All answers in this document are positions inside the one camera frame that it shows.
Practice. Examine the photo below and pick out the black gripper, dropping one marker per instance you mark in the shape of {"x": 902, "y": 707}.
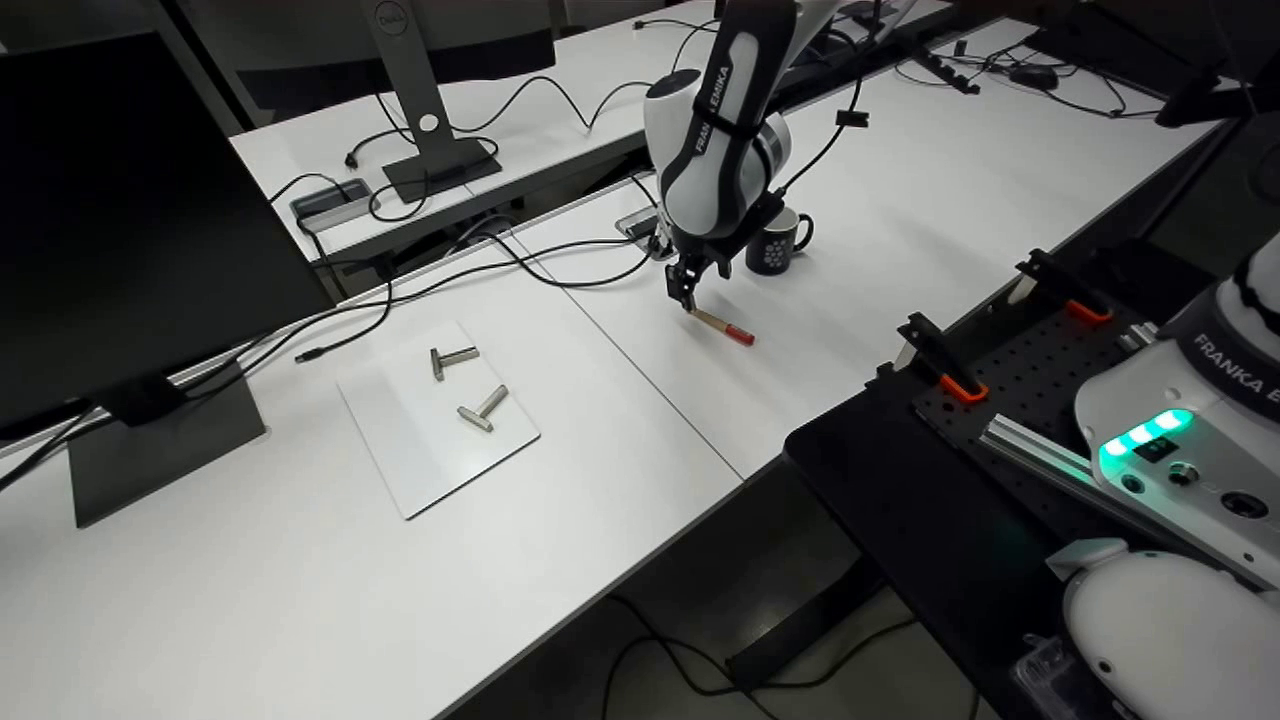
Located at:
{"x": 703, "y": 263}

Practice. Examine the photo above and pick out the tan marker with red cap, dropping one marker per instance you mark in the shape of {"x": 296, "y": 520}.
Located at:
{"x": 728, "y": 333}

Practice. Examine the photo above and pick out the black mug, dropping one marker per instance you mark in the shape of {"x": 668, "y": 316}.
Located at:
{"x": 786, "y": 240}

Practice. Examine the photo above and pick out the grey metal bolt piece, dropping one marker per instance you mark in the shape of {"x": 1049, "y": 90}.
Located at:
{"x": 482, "y": 406}

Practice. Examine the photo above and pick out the small black tape piece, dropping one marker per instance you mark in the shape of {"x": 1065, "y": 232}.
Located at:
{"x": 855, "y": 120}

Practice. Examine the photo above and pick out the white rectangular board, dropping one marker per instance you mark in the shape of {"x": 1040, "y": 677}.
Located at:
{"x": 426, "y": 455}

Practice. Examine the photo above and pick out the monitor with silver stand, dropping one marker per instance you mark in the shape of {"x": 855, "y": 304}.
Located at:
{"x": 418, "y": 80}

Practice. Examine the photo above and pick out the black power strip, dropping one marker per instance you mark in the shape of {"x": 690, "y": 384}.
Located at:
{"x": 303, "y": 182}
{"x": 951, "y": 64}

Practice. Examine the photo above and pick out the dark table foot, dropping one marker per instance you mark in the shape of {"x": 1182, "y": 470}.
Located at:
{"x": 803, "y": 622}

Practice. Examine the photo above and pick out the black power adapter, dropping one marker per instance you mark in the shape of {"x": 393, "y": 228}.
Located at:
{"x": 1034, "y": 72}

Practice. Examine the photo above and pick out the black stand foot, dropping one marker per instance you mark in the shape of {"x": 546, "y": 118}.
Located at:
{"x": 1202, "y": 105}

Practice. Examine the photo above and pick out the large black computer monitor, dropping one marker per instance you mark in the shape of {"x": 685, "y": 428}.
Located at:
{"x": 135, "y": 225}

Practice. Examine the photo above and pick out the aluminium rail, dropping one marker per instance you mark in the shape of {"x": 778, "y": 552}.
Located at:
{"x": 1040, "y": 444}

